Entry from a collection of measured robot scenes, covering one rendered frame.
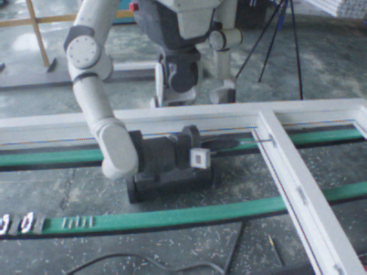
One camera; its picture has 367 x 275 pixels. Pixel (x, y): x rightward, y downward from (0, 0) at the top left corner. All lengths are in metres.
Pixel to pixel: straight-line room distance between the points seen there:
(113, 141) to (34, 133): 0.37
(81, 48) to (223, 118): 0.45
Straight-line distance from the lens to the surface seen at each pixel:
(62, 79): 2.89
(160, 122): 0.75
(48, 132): 0.82
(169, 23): 0.81
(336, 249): 0.59
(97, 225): 0.62
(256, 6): 4.36
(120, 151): 0.53
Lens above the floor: 1.40
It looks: 42 degrees down
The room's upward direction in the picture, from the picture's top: 3 degrees clockwise
